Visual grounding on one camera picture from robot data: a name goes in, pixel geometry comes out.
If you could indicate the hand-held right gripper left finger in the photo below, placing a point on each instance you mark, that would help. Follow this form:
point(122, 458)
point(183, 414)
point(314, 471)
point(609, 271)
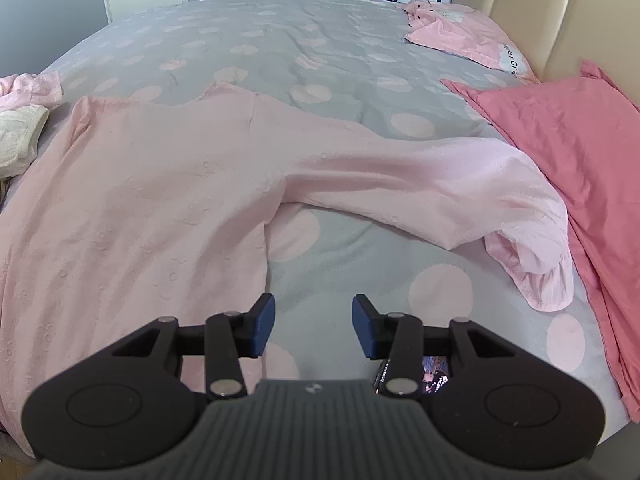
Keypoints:
point(263, 325)

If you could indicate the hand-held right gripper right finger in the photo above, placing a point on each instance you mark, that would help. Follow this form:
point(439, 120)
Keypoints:
point(364, 327)

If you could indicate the light pink lace dress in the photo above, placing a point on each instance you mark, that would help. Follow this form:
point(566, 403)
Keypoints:
point(150, 200)

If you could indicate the black smartphone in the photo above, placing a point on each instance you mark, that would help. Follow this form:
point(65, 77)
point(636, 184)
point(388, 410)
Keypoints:
point(435, 372)

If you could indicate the grey polka dot bed sheet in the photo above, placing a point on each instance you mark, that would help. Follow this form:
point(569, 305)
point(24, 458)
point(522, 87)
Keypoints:
point(320, 60)

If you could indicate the salmon pink pillow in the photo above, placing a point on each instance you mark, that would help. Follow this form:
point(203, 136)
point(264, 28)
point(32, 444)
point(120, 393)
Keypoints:
point(575, 135)

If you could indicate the light pink printed pillow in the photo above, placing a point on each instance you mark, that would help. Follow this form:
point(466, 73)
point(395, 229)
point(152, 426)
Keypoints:
point(460, 35)

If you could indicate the white crinkled pants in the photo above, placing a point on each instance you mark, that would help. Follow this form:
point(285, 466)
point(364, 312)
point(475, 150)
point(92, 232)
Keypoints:
point(17, 135)

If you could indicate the cream padded headboard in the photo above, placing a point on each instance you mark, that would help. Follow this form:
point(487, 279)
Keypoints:
point(565, 20)

